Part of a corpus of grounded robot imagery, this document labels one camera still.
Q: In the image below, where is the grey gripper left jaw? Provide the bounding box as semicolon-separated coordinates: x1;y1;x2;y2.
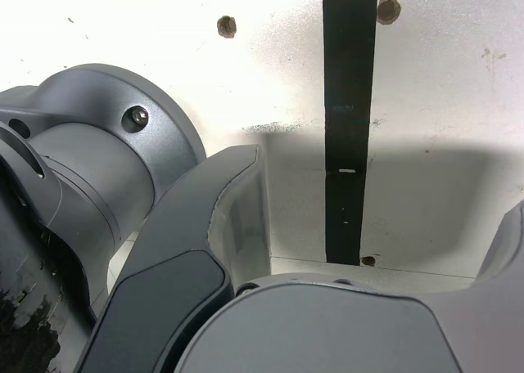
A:
77;143;273;373

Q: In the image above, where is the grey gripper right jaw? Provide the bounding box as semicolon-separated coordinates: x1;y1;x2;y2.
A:
175;200;524;373

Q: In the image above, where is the black tape strip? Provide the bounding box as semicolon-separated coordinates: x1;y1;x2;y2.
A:
322;0;380;266

